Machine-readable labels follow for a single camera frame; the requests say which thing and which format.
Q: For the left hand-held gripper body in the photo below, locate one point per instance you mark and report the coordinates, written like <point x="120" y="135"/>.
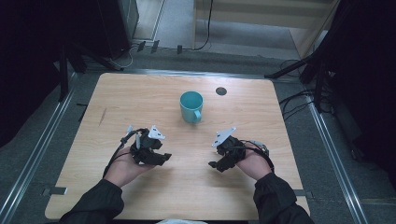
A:
<point x="146" y="144"/>

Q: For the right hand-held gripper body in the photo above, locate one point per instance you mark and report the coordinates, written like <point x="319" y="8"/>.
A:
<point x="232" y="149"/>

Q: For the person's right hand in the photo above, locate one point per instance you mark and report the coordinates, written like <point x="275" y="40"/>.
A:
<point x="257" y="165"/>

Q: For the person's left hand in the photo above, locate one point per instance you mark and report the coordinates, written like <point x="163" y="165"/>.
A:
<point x="123" y="169"/>

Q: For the black round table grommet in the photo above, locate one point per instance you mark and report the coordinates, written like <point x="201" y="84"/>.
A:
<point x="221" y="91"/>

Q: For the white cloth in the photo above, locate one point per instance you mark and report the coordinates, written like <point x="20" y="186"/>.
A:
<point x="180" y="221"/>

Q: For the black slanted stand leg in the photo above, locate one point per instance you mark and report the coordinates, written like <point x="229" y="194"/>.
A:
<point x="289" y="67"/>

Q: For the dark computer tower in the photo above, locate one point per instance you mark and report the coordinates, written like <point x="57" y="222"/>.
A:
<point x="118" y="25"/>

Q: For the dark curtain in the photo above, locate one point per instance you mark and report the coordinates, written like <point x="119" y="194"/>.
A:
<point x="367" y="62"/>
<point x="31" y="56"/>

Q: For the small metal table bracket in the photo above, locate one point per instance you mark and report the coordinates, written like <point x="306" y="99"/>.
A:
<point x="56" y="190"/>
<point x="303" y="193"/>

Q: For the long metal floor rail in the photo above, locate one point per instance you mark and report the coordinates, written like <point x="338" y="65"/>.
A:
<point x="337" y="155"/>
<point x="34" y="155"/>

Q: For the light wooden furniture frame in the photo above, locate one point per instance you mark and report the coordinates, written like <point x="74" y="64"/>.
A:
<point x="311" y="34"/>

